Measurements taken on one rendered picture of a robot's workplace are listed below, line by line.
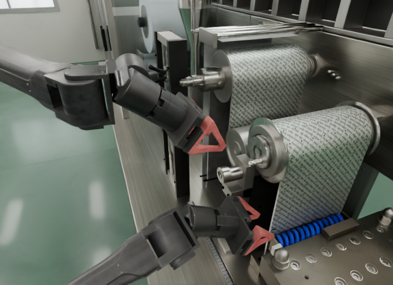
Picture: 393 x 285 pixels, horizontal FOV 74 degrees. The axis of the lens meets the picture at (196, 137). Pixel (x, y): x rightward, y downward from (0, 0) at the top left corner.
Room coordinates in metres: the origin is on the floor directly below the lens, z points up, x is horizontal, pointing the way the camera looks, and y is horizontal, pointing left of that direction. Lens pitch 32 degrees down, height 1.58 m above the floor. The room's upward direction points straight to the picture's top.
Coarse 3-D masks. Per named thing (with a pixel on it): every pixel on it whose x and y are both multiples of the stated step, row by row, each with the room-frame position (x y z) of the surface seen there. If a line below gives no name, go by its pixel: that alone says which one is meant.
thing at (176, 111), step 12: (168, 96) 0.37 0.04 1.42; (180, 96) 0.43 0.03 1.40; (156, 108) 0.35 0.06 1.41; (168, 108) 0.36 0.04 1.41; (180, 108) 0.37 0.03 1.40; (192, 108) 0.37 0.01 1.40; (156, 120) 0.35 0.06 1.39; (168, 120) 0.36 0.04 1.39; (180, 120) 0.36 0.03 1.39; (192, 120) 0.35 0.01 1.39; (168, 132) 0.38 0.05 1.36; (180, 132) 0.35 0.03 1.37; (180, 144) 0.34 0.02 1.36
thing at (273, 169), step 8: (256, 128) 0.50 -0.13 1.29; (264, 128) 0.47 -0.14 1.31; (264, 136) 0.47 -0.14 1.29; (272, 136) 0.45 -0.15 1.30; (248, 144) 0.52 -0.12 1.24; (272, 144) 0.44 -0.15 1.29; (272, 152) 0.44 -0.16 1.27; (280, 152) 0.43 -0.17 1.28; (272, 160) 0.44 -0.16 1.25; (280, 160) 0.42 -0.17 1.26; (256, 168) 0.48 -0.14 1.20; (272, 168) 0.43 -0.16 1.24
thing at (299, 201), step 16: (320, 176) 0.46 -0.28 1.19; (336, 176) 0.48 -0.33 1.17; (352, 176) 0.50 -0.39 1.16; (288, 192) 0.43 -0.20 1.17; (304, 192) 0.45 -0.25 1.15; (320, 192) 0.47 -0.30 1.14; (336, 192) 0.49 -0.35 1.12; (288, 208) 0.43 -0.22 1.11; (304, 208) 0.45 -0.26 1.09; (320, 208) 0.47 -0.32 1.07; (336, 208) 0.49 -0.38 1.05; (272, 224) 0.42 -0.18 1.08; (288, 224) 0.44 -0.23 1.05; (304, 224) 0.46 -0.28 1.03
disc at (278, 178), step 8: (256, 120) 0.52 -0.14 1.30; (264, 120) 0.49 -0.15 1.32; (272, 128) 0.47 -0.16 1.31; (248, 136) 0.54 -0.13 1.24; (280, 136) 0.44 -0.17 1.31; (280, 144) 0.44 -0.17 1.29; (288, 160) 0.41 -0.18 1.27; (280, 168) 0.42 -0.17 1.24; (264, 176) 0.46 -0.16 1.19; (272, 176) 0.44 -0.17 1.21; (280, 176) 0.42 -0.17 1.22
